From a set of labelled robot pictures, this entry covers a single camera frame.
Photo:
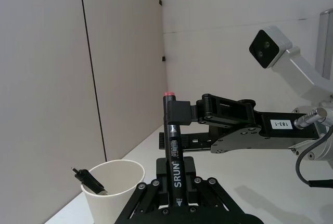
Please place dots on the black marker with red end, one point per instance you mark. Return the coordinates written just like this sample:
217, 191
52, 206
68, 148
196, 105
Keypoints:
174, 156

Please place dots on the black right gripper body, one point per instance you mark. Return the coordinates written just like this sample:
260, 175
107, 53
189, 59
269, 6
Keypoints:
262, 124

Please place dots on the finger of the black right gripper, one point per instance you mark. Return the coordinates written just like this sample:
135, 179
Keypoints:
195, 142
221, 109

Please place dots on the white paper cup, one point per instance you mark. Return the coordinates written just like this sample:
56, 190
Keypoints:
112, 203

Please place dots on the grey striped post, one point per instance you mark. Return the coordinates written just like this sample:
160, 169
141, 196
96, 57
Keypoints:
325, 44

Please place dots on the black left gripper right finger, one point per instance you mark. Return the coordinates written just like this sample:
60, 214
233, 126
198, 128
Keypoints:
189, 179

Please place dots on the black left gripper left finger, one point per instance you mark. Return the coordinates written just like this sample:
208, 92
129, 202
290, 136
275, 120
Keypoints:
161, 179

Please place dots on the black pen with clip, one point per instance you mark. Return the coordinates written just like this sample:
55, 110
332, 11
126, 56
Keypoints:
89, 181

